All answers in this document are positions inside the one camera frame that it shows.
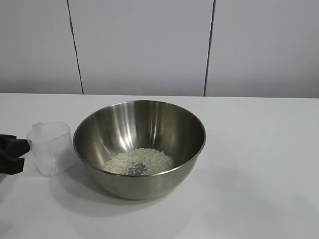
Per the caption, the clear plastic measuring cup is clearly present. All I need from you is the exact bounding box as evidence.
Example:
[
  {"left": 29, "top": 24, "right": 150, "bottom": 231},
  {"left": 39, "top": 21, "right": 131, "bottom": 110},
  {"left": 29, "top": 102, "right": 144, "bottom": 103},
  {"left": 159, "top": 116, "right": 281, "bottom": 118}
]
[{"left": 26, "top": 121, "right": 76, "bottom": 178}]

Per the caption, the white uncooked rice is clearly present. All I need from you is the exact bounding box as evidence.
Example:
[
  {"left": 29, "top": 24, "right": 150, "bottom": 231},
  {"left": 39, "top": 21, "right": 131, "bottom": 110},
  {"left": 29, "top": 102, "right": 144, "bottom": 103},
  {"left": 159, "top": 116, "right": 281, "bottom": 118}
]
[{"left": 103, "top": 147, "right": 175, "bottom": 177}]

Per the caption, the stainless steel mixing bowl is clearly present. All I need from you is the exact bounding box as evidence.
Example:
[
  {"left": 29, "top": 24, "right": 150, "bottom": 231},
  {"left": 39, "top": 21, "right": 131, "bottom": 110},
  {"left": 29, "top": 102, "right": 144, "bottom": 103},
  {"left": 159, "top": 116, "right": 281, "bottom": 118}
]
[{"left": 73, "top": 100, "right": 207, "bottom": 201}]

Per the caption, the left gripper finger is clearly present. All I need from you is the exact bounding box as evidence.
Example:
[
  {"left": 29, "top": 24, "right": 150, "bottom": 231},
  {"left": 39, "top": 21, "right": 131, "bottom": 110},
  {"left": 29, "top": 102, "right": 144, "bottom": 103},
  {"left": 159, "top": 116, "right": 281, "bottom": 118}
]
[
  {"left": 0, "top": 133, "right": 31, "bottom": 159},
  {"left": 0, "top": 157, "right": 26, "bottom": 176}
]

